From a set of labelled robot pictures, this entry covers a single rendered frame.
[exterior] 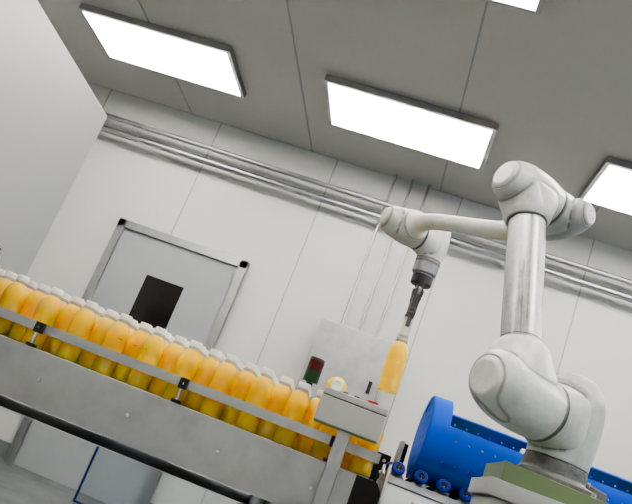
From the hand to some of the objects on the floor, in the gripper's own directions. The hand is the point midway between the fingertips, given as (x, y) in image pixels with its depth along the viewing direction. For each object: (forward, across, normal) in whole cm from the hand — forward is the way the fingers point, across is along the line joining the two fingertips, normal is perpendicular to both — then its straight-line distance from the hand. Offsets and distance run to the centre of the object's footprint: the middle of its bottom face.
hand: (405, 328), depth 244 cm
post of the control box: (+142, -26, +9) cm, 144 cm away
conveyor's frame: (+141, +4, +75) cm, 160 cm away
